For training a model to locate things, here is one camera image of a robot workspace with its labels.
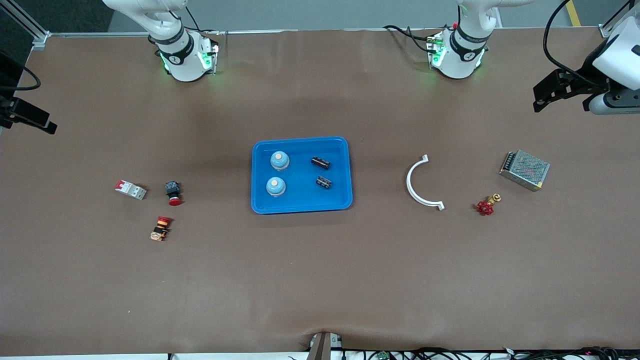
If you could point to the white red circuit breaker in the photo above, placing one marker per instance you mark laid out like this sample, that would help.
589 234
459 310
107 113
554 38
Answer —
131 190

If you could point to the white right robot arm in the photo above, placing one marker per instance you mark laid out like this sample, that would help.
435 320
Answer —
182 60

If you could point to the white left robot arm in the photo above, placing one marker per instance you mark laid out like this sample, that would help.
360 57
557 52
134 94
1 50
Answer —
462 55

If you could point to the red mushroom emergency button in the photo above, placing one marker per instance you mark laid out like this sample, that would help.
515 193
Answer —
173 192

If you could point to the red orange push switch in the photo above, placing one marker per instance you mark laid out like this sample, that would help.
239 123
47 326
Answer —
160 229

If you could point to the black cylindrical capacitor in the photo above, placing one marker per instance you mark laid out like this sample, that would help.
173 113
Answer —
321 163
324 182

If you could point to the metal mesh power supply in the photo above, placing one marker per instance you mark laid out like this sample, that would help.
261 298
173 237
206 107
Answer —
525 169

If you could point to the aluminium frame post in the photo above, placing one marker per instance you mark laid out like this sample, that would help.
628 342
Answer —
606 31
40 40

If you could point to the grey metal table bracket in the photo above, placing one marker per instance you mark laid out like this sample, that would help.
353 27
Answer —
320 347

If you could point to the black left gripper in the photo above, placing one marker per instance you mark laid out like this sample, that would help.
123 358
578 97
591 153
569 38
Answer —
586 81

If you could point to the yellow floor tape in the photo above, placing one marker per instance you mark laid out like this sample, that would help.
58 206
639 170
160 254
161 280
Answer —
575 15

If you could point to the blue plastic tray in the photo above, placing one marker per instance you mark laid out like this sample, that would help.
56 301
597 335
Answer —
300 200

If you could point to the white curved bracket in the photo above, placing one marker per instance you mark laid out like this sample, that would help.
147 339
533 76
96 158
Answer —
408 181

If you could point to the blue round bell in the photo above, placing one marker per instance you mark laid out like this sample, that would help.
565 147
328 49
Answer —
275 186
280 160

